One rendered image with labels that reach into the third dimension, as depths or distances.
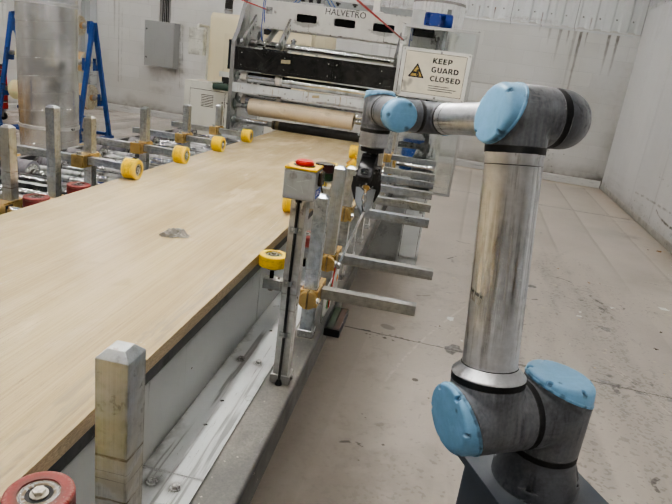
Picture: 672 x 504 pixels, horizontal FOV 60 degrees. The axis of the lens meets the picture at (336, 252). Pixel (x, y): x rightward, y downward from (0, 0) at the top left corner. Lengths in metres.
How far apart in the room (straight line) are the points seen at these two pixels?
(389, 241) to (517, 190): 3.47
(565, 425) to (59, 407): 0.94
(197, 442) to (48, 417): 0.47
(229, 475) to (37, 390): 0.37
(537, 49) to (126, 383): 10.18
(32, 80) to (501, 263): 4.86
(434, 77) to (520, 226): 3.15
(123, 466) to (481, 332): 0.75
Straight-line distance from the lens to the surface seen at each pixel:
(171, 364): 1.30
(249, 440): 1.24
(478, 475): 1.44
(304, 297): 1.57
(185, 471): 1.29
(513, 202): 1.14
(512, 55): 10.54
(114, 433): 0.64
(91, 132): 2.55
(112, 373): 0.61
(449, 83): 4.23
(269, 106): 4.46
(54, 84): 5.56
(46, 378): 1.06
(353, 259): 1.85
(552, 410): 1.30
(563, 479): 1.41
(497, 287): 1.16
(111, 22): 12.67
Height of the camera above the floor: 1.43
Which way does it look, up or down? 18 degrees down
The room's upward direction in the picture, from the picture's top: 8 degrees clockwise
